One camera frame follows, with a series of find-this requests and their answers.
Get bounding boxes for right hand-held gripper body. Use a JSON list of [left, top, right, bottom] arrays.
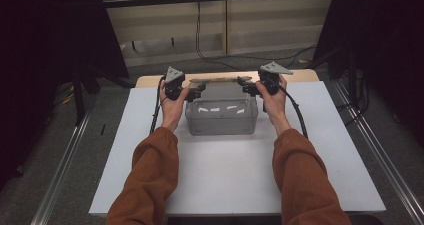
[[258, 61, 294, 96]]

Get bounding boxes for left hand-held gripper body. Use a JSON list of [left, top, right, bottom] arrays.
[[164, 66, 193, 102]]

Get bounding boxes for transparent grey box lid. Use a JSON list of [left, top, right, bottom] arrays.
[[189, 76, 254, 102]]

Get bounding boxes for transparent grey plastic box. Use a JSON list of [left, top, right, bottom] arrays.
[[184, 96, 260, 137]]

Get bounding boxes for person's left hand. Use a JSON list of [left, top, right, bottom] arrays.
[[159, 79, 191, 133]]

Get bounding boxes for person's right hand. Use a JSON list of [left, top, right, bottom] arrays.
[[255, 74, 292, 137]]

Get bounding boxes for white table sheet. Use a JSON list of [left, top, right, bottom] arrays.
[[88, 80, 387, 216]]

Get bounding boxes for black metal stand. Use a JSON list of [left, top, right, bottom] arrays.
[[71, 66, 87, 127]]

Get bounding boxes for black curtain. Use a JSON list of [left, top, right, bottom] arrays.
[[0, 0, 130, 189], [312, 0, 424, 148]]

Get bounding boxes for left hand-held gripper black cable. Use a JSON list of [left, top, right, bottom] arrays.
[[149, 76, 167, 135]]

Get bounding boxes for hand-held gripper black cable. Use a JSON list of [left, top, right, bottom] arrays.
[[277, 84, 309, 140], [149, 76, 167, 135]]

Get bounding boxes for right hand-held gripper black cable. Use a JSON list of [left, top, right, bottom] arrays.
[[277, 84, 309, 140]]

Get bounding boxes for black power cable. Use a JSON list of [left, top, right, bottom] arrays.
[[195, 0, 318, 71]]

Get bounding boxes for metal floor rail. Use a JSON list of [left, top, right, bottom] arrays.
[[30, 109, 94, 225], [332, 80, 424, 225]]

